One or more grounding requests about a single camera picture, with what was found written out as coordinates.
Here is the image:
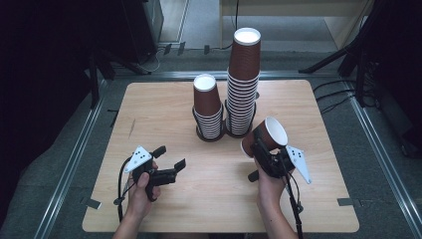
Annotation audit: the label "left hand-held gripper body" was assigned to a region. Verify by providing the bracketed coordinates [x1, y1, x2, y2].
[123, 144, 178, 203]

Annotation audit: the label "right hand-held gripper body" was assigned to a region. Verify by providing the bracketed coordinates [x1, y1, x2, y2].
[248, 145, 313, 185]

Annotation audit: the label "brown paper cup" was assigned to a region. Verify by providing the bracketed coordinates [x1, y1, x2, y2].
[240, 116, 290, 159]

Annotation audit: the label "black wire double cup holder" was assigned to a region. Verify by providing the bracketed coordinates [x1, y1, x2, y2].
[191, 93, 261, 143]

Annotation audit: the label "tall stack of brown cups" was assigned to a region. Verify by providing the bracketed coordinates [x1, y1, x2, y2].
[225, 27, 262, 136]

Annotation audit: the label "person's left hand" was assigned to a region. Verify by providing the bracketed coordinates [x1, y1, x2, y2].
[125, 161, 162, 219]

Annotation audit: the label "person's right hand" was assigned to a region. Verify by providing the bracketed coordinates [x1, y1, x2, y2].
[253, 158, 296, 213]

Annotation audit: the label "grey tape piece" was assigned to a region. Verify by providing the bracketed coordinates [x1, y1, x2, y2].
[81, 196, 103, 210]
[336, 197, 361, 208]

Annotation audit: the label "short stack of brown cups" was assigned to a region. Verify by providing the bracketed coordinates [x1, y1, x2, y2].
[192, 73, 224, 140]

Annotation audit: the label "black metal stand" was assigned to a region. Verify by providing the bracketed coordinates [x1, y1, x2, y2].
[87, 49, 153, 110]

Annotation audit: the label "black tripod stand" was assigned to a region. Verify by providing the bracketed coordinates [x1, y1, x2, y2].
[298, 0, 392, 108]

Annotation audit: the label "dark curtain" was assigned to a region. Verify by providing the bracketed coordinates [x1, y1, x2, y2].
[0, 0, 101, 217]

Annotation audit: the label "black computer tower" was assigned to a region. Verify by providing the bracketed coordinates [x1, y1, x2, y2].
[120, 0, 165, 65]

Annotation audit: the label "light wooden furniture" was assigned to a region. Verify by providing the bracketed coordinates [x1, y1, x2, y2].
[218, 0, 376, 51]

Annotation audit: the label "left hand-held gripper cable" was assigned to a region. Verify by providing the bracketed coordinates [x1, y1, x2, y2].
[113, 155, 134, 224]

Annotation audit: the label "hand-held gripper cable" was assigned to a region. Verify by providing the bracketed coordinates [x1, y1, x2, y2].
[113, 155, 134, 224]
[283, 171, 305, 239]

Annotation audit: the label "right hand-held gripper cable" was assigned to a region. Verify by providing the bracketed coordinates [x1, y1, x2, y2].
[283, 171, 305, 239]

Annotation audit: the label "aluminium floor rail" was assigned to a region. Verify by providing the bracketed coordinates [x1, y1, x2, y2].
[33, 79, 109, 239]
[342, 79, 422, 239]
[112, 70, 346, 82]

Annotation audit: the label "black floor cables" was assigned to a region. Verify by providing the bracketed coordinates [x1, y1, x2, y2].
[312, 78, 380, 116]

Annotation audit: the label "white floor cable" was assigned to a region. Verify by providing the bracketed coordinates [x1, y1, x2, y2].
[144, 45, 167, 74]

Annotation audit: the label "thin black hanging cable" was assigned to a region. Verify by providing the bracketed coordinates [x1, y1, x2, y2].
[210, 0, 241, 52]

